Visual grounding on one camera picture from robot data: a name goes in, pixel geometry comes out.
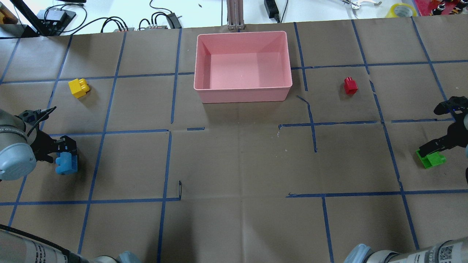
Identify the pink plastic box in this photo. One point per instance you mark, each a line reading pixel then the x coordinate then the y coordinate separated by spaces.
pixel 242 67

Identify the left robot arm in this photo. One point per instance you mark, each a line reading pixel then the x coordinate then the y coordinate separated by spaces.
pixel 23 144

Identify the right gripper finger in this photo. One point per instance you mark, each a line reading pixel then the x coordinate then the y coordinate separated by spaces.
pixel 433 146

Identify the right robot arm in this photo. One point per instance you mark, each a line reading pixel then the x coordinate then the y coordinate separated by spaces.
pixel 461 118

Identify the yellow toy block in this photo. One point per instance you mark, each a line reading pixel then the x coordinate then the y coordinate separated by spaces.
pixel 79 87

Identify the yellow tape roll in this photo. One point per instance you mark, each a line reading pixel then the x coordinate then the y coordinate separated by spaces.
pixel 401 10

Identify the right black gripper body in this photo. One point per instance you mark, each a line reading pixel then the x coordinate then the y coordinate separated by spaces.
pixel 456 132

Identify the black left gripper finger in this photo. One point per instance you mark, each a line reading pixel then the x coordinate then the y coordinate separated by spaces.
pixel 66 144

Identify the red toy block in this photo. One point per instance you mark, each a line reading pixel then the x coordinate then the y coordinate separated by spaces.
pixel 350 86

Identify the aluminium profile post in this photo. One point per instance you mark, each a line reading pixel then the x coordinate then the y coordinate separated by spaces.
pixel 235 15

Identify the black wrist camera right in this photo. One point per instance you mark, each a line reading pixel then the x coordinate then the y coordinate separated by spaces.
pixel 454 105

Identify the blue toy block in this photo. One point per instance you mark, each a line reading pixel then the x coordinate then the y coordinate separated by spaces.
pixel 67 163

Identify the green toy block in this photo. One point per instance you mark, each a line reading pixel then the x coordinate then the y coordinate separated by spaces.
pixel 431 160

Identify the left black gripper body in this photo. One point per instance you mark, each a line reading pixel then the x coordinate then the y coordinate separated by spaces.
pixel 41 147

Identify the black power adapter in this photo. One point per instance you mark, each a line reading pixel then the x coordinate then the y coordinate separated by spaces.
pixel 272 10

